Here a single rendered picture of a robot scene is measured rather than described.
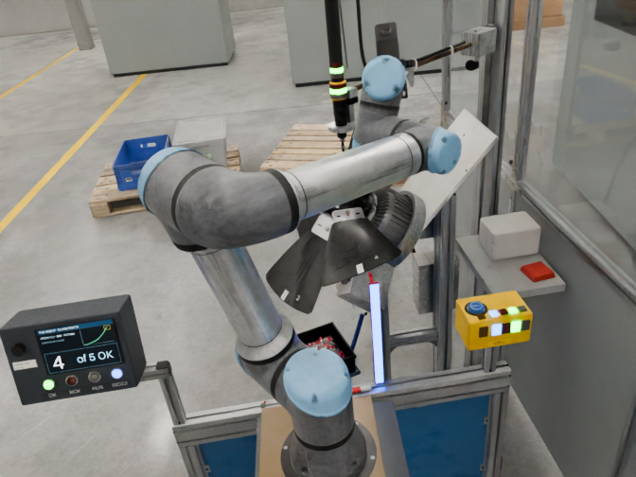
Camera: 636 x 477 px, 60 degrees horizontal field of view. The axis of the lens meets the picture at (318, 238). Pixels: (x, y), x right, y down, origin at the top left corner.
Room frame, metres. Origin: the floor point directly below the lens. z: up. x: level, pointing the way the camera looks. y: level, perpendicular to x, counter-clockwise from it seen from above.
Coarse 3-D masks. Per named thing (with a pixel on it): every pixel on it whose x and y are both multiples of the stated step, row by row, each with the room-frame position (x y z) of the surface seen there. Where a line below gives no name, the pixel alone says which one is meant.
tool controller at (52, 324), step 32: (32, 320) 0.99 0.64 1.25; (64, 320) 0.97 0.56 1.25; (96, 320) 0.97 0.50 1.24; (128, 320) 1.01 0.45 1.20; (32, 352) 0.94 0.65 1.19; (96, 352) 0.95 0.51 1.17; (128, 352) 0.95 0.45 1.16; (32, 384) 0.92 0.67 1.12; (64, 384) 0.92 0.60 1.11; (96, 384) 0.93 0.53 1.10; (128, 384) 0.93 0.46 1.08
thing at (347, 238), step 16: (336, 224) 1.36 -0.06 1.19; (352, 224) 1.35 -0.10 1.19; (368, 224) 1.34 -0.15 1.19; (336, 240) 1.30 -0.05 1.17; (352, 240) 1.27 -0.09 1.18; (368, 240) 1.26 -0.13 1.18; (384, 240) 1.25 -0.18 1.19; (336, 256) 1.24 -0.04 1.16; (352, 256) 1.22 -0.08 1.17; (368, 256) 1.20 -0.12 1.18; (384, 256) 1.18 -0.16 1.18; (336, 272) 1.19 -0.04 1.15; (352, 272) 1.16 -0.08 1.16
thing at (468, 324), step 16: (464, 304) 1.09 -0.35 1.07; (496, 304) 1.07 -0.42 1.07; (512, 304) 1.07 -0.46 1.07; (464, 320) 1.05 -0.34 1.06; (480, 320) 1.02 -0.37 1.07; (496, 320) 1.02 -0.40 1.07; (512, 320) 1.02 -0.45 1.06; (464, 336) 1.04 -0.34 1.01; (496, 336) 1.02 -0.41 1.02; (512, 336) 1.02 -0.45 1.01; (528, 336) 1.02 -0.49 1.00
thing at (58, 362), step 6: (48, 354) 0.94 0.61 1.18; (54, 354) 0.94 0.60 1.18; (60, 354) 0.94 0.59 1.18; (66, 354) 0.94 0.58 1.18; (48, 360) 0.94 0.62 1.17; (54, 360) 0.94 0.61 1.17; (60, 360) 0.94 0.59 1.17; (66, 360) 0.94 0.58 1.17; (48, 366) 0.93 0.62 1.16; (54, 366) 0.94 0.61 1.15; (60, 366) 0.94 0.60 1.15; (66, 366) 0.94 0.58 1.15; (54, 372) 0.93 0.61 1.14; (60, 372) 0.93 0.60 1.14
